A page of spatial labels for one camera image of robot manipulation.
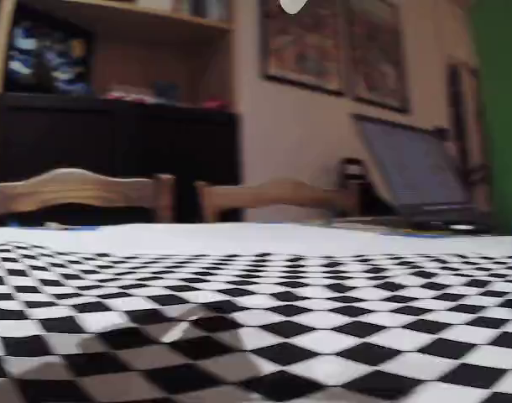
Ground narrow dark wooden frame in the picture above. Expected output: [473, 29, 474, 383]
[446, 61, 491, 211]

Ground row of shelf books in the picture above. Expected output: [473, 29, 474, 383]
[170, 0, 232, 20]

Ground blue patterned box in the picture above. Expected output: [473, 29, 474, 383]
[5, 20, 92, 96]

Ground light wooden bookshelf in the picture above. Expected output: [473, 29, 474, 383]
[0, 0, 235, 107]

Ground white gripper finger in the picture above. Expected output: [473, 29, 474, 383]
[279, 0, 310, 16]

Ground open black laptop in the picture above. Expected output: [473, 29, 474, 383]
[351, 113, 493, 233]

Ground small red pink items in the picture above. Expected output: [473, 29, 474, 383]
[101, 85, 157, 102]

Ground brown wooden chair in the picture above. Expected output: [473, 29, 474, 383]
[195, 177, 363, 223]
[0, 167, 176, 226]

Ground black white checkered mat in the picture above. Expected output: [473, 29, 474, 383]
[0, 222, 512, 403]

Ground black cabinet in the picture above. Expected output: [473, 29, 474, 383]
[0, 92, 245, 223]

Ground dark framed picture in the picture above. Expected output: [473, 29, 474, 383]
[259, 0, 347, 96]
[347, 0, 410, 114]

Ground large green lettered book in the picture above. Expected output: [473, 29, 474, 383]
[468, 0, 512, 223]

